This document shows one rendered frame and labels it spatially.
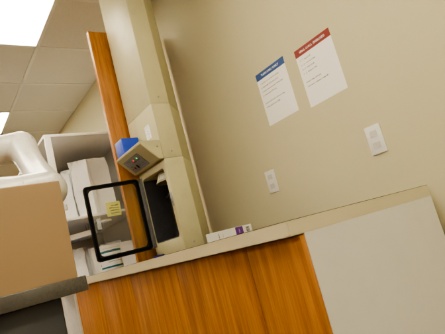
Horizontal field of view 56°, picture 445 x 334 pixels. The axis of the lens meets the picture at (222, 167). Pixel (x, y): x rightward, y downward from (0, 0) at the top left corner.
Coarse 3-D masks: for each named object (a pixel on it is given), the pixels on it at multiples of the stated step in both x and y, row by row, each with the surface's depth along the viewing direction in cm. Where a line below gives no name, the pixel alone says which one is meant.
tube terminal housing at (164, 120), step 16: (144, 112) 224; (160, 112) 220; (176, 112) 236; (128, 128) 242; (160, 128) 217; (176, 128) 224; (160, 144) 214; (176, 144) 219; (160, 160) 216; (176, 160) 217; (144, 176) 232; (176, 176) 214; (192, 176) 229; (176, 192) 211; (192, 192) 218; (176, 208) 208; (192, 208) 214; (192, 224) 211; (176, 240) 211; (192, 240) 208
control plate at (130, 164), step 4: (132, 156) 220; (136, 156) 219; (140, 156) 217; (128, 160) 225; (136, 160) 222; (140, 160) 220; (144, 160) 219; (124, 164) 231; (128, 164) 229; (132, 164) 227; (140, 164) 224; (144, 164) 222; (132, 168) 230; (136, 168) 229; (140, 168) 227
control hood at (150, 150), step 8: (136, 144) 210; (144, 144) 209; (152, 144) 211; (128, 152) 219; (136, 152) 216; (144, 152) 213; (152, 152) 210; (160, 152) 213; (120, 160) 229; (152, 160) 216; (128, 168) 233; (144, 168) 226
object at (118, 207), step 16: (96, 192) 223; (112, 192) 227; (128, 192) 231; (96, 208) 221; (112, 208) 225; (128, 208) 229; (96, 224) 219; (112, 224) 222; (128, 224) 226; (112, 240) 220; (128, 240) 224; (144, 240) 228
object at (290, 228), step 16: (400, 192) 137; (416, 192) 142; (336, 208) 118; (352, 208) 121; (368, 208) 125; (384, 208) 130; (288, 224) 106; (304, 224) 109; (320, 224) 112; (224, 240) 127; (240, 240) 121; (256, 240) 115; (272, 240) 110; (160, 256) 162; (176, 256) 152; (192, 256) 143; (112, 272) 204; (128, 272) 188
